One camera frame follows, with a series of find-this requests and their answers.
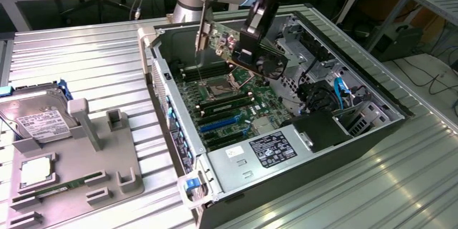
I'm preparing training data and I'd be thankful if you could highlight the graphics card with black fan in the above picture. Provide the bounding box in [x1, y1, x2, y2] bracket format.
[194, 0, 291, 81]

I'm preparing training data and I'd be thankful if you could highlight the black RAM slot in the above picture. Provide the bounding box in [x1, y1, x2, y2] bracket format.
[182, 67, 233, 83]
[180, 61, 230, 76]
[196, 92, 253, 108]

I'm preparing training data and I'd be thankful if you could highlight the metal socket cover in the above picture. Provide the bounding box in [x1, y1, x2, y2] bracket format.
[227, 65, 257, 88]

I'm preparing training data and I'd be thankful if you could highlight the thin metal locking lever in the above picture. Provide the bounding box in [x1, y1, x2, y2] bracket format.
[194, 51, 207, 85]

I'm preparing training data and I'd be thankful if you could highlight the metal drive cage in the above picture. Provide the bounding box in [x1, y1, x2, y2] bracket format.
[267, 17, 350, 116]

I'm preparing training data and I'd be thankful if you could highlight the CPU socket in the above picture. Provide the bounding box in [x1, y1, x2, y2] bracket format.
[203, 78, 234, 99]

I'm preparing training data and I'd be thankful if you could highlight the green motherboard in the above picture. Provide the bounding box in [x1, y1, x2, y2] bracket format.
[174, 60, 287, 152]

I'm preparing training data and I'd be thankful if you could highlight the green RAM stick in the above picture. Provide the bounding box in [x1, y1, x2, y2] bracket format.
[203, 99, 253, 115]
[12, 172, 100, 203]

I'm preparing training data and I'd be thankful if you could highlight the silver chipset heatsink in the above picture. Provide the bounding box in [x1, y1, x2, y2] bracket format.
[253, 117, 279, 135]

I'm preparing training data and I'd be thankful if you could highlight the black floor device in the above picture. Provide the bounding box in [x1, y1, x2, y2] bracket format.
[370, 24, 425, 63]

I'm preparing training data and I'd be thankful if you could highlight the black expansion slot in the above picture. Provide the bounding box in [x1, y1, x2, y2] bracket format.
[206, 131, 246, 144]
[208, 136, 250, 151]

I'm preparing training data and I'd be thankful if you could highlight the black plastic air shroud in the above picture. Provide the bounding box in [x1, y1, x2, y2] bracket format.
[291, 110, 354, 153]

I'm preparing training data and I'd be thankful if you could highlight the black office chair base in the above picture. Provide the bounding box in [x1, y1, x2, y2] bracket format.
[56, 0, 143, 26]

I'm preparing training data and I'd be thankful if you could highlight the metal disk bay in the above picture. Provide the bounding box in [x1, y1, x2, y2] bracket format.
[333, 101, 405, 137]

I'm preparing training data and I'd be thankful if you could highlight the grey power supply unit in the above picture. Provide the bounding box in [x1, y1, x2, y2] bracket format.
[204, 126, 318, 196]

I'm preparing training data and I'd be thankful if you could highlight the open black PC case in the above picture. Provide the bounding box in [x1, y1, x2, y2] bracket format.
[138, 10, 415, 229]

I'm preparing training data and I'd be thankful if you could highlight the blue hard disk caddy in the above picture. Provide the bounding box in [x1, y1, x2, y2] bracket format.
[0, 78, 75, 101]

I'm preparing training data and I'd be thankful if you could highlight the silver hard disk drive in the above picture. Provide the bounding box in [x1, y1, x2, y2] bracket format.
[0, 89, 82, 144]

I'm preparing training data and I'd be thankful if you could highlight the grey plastic parts rack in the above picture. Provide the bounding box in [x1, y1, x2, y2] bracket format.
[6, 99, 146, 228]

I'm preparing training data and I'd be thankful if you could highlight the silver CPU chip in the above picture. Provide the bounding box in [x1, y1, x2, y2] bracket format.
[19, 158, 54, 187]

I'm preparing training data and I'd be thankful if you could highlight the black power wire bundle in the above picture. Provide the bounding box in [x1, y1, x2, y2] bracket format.
[298, 84, 337, 112]

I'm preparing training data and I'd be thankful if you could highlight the blue SATA wire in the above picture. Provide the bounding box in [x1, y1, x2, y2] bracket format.
[333, 77, 347, 110]

